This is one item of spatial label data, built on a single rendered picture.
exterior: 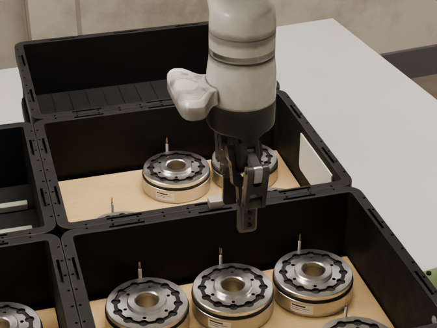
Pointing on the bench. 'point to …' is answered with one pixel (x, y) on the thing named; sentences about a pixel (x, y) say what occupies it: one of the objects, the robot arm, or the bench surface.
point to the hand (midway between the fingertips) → (238, 205)
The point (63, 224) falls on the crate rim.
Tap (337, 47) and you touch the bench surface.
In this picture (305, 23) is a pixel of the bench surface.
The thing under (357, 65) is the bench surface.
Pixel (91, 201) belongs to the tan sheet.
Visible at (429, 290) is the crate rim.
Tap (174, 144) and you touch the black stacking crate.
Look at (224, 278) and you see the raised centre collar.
